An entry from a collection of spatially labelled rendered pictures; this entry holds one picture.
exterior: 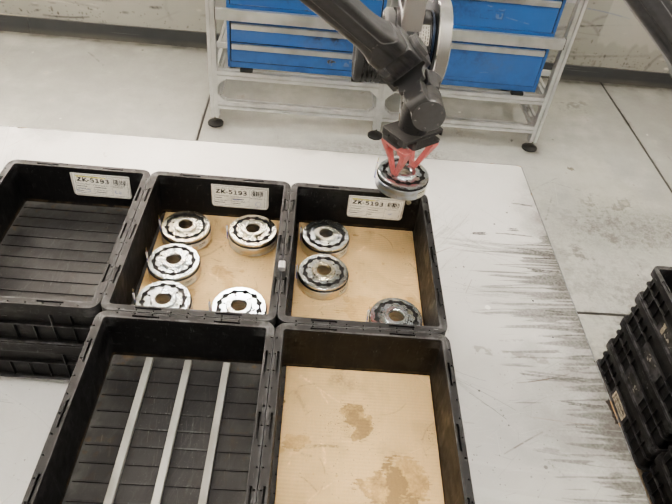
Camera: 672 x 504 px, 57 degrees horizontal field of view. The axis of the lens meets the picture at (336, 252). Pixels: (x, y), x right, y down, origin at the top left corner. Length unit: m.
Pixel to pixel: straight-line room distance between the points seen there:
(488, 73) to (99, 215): 2.22
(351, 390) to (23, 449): 0.59
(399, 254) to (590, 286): 1.51
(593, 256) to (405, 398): 1.91
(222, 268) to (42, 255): 0.36
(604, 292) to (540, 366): 1.38
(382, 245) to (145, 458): 0.66
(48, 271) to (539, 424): 1.02
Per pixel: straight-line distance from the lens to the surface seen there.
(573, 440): 1.34
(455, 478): 0.98
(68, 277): 1.33
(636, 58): 4.46
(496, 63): 3.20
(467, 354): 1.38
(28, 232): 1.45
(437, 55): 1.46
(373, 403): 1.10
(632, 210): 3.30
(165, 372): 1.14
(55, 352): 1.24
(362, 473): 1.04
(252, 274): 1.28
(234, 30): 3.07
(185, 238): 1.33
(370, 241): 1.38
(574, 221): 3.07
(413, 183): 1.21
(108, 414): 1.11
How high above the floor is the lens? 1.74
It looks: 43 degrees down
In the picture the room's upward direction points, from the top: 7 degrees clockwise
